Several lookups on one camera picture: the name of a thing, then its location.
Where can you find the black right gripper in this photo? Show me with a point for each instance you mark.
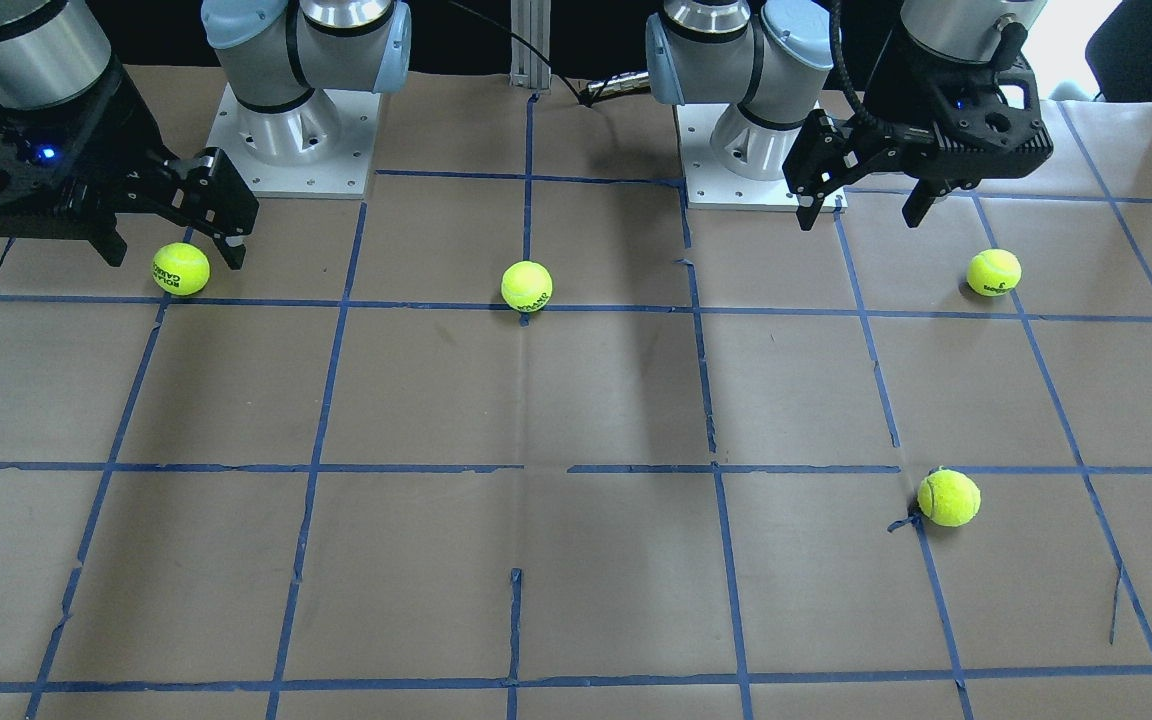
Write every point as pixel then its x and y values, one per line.
pixel 124 125

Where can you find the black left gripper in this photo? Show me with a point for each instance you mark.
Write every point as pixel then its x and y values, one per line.
pixel 898 100

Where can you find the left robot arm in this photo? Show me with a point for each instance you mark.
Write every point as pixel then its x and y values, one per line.
pixel 775 66

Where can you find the tennis ball near right gripper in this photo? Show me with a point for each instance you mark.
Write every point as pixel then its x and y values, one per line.
pixel 180 269

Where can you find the tennis ball gripper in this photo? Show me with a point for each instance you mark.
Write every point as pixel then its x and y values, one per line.
pixel 993 272
pixel 180 269

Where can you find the tennis ball near left gripper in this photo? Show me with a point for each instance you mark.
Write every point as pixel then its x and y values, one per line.
pixel 993 272

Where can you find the tennis ball front of table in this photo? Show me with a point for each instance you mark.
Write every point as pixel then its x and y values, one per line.
pixel 948 498

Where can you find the tennis ball at centre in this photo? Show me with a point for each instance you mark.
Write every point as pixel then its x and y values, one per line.
pixel 526 286

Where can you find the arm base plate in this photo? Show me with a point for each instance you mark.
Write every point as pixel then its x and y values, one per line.
pixel 326 165
pixel 726 190

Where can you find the aluminium frame post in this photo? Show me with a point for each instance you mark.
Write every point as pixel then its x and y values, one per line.
pixel 529 23

